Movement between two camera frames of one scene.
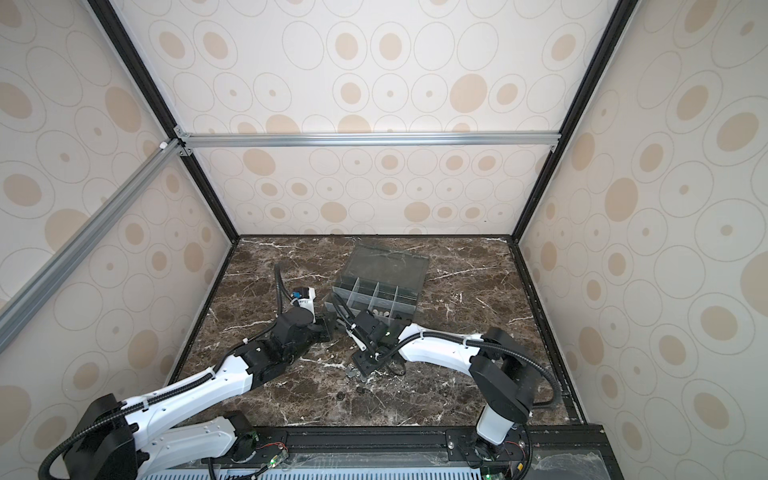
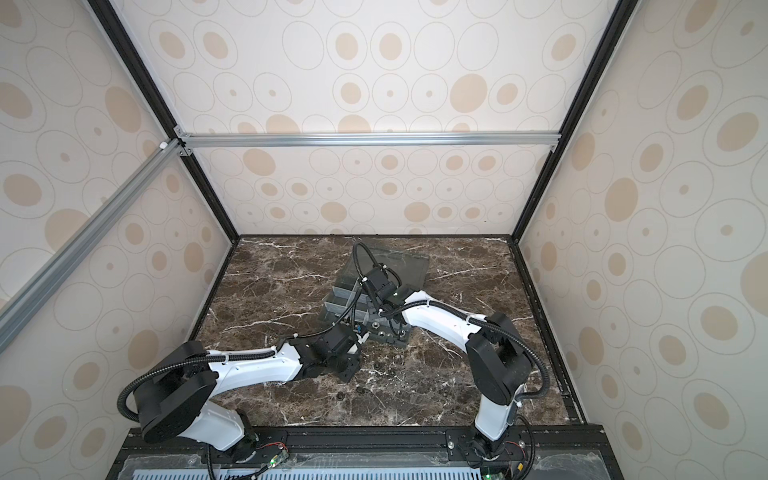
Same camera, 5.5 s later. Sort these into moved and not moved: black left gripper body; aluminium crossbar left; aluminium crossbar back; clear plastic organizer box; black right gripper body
Moved: black left gripper body; black right gripper body
Not moved: aluminium crossbar left; aluminium crossbar back; clear plastic organizer box
